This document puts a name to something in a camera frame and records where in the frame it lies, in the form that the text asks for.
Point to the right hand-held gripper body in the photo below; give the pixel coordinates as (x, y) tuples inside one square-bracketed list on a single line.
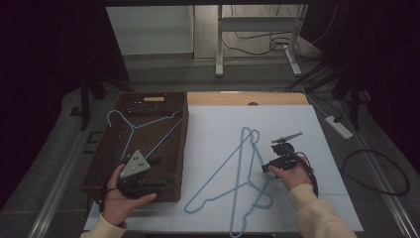
[(285, 150)]

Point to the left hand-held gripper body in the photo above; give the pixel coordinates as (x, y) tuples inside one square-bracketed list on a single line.
[(135, 165)]

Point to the brown woven basket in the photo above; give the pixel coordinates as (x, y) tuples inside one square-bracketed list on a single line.
[(155, 142)]

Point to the person's right hand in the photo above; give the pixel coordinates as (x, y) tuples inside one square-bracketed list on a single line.
[(295, 177)]

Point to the person's left hand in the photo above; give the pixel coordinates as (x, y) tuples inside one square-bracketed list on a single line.
[(115, 206)]

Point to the white power strip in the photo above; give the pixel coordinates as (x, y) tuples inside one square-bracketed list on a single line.
[(340, 129)]

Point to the black plug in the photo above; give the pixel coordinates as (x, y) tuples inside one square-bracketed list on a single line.
[(337, 119)]

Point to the white table mat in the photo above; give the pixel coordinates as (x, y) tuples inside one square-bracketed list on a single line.
[(214, 122)]

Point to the black metal stand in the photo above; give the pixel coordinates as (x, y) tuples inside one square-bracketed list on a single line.
[(355, 105), (85, 102)]

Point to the white panel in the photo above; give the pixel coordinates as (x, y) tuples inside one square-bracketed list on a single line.
[(150, 29)]

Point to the dark curtain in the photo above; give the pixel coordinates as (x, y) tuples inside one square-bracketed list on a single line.
[(389, 66), (43, 66)]

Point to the white desk frame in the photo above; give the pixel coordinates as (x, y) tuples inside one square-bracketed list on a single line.
[(257, 23)]

